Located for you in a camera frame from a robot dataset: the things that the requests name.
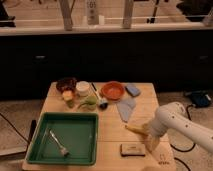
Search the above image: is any light blue cloth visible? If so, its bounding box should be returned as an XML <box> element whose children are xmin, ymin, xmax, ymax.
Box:
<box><xmin>116</xmin><ymin>98</ymin><xmax>136</xmax><ymax>122</ymax></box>

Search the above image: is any green plastic tray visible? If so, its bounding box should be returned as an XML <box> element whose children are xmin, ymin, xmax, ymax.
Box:
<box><xmin>27</xmin><ymin>112</ymin><xmax>98</xmax><ymax>166</ymax></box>

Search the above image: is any white cup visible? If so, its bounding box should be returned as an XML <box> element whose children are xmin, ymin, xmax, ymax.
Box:
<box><xmin>76</xmin><ymin>81</ymin><xmax>90</xmax><ymax>97</ymax></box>

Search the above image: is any metal fork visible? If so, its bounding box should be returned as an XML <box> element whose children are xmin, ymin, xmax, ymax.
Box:
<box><xmin>49</xmin><ymin>130</ymin><xmax>69</xmax><ymax>156</ymax></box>

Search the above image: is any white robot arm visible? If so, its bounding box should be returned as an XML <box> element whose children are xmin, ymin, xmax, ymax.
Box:
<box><xmin>148</xmin><ymin>102</ymin><xmax>213</xmax><ymax>153</ymax></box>

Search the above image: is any black handled brush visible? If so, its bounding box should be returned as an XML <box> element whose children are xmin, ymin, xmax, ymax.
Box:
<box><xmin>92</xmin><ymin>84</ymin><xmax>108</xmax><ymax>110</ymax></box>

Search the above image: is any white remote control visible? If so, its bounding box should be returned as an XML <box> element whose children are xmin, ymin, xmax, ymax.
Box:
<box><xmin>86</xmin><ymin>0</ymin><xmax>99</xmax><ymax>25</ymax></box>

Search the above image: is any yellow banana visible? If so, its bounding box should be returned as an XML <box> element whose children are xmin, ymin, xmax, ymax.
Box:
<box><xmin>125</xmin><ymin>124</ymin><xmax>149</xmax><ymax>136</ymax></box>

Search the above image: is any dark brown bowl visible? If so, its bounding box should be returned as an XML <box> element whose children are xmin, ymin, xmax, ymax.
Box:
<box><xmin>56</xmin><ymin>77</ymin><xmax>77</xmax><ymax>93</ymax></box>

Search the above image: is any black floor cable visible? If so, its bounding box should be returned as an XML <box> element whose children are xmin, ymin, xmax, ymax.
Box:
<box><xmin>169</xmin><ymin>103</ymin><xmax>201</xmax><ymax>171</ymax></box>

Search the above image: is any orange bowl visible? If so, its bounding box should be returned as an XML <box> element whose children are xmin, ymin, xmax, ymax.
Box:
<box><xmin>101</xmin><ymin>81</ymin><xmax>125</xmax><ymax>100</ymax></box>

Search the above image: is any blue black floor device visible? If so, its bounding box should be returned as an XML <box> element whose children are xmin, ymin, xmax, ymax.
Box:
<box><xmin>188</xmin><ymin>92</ymin><xmax>211</xmax><ymax>108</ymax></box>

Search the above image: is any blue sponge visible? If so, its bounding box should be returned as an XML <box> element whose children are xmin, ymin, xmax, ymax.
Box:
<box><xmin>125</xmin><ymin>84</ymin><xmax>141</xmax><ymax>97</ymax></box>

